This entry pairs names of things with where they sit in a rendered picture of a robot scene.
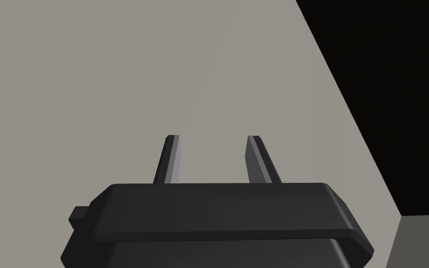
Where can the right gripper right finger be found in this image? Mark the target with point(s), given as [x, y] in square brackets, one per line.
[260, 162]

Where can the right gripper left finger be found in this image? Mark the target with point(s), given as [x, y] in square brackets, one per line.
[169, 162]

